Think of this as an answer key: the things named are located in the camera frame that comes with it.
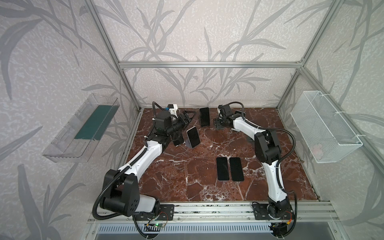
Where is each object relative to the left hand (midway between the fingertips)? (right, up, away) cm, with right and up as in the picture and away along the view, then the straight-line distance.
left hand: (197, 112), depth 77 cm
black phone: (+23, -34, +10) cm, 42 cm away
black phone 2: (-13, -18, +20) cm, 30 cm away
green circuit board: (-18, -54, -6) cm, 57 cm away
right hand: (+15, -2, +29) cm, 32 cm away
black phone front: (+15, -33, +11) cm, 38 cm away
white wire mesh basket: (+56, -12, -15) cm, 59 cm away
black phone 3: (+5, -2, +28) cm, 29 cm away
